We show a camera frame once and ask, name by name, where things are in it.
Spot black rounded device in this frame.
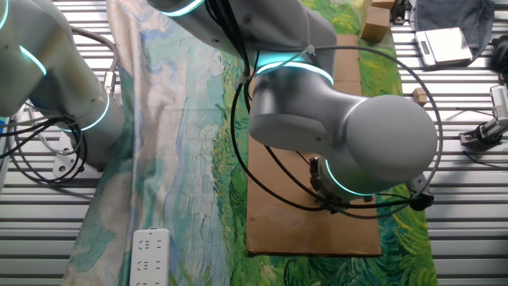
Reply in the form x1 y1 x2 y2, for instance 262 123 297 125
490 35 508 75

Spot white kitchen scale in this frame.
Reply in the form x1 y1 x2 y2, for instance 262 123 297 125
414 26 474 68

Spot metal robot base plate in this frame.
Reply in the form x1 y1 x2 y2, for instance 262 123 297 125
52 130 105 180

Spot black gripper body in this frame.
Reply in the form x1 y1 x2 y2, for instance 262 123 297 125
316 189 351 215

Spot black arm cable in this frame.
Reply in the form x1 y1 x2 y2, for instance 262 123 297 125
206 0 436 212

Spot black base cable bundle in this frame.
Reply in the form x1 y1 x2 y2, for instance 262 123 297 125
0 113 89 186

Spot painted landscape cloth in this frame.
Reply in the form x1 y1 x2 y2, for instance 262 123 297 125
61 0 440 286

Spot white power strip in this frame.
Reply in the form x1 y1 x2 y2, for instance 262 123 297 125
129 227 171 286

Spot brown cardboard sheet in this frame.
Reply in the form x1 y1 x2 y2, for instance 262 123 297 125
245 33 383 257

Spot grey towel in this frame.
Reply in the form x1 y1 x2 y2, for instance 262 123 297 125
408 0 496 67

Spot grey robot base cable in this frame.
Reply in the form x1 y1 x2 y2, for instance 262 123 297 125
69 25 120 99

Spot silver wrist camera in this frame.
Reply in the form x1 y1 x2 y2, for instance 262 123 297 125
404 172 436 211

